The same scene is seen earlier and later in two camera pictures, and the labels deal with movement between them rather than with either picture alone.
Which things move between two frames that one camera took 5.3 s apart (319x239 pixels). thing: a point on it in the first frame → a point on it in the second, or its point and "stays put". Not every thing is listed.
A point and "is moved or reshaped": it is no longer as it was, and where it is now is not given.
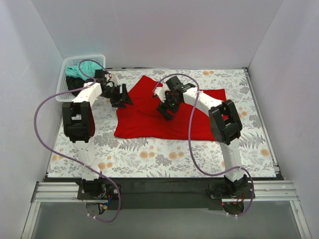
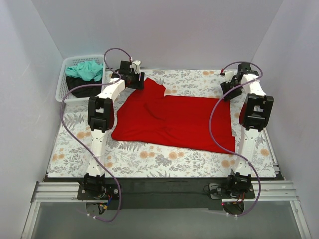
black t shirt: x=74 y=83 stays put
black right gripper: x=167 y=109 → x=231 y=89
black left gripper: x=119 y=94 → x=137 y=81
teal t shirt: x=87 y=68 stays put
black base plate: x=164 y=193 stays put
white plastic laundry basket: x=62 y=84 stays put
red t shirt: x=143 y=119 is moved or reshaped
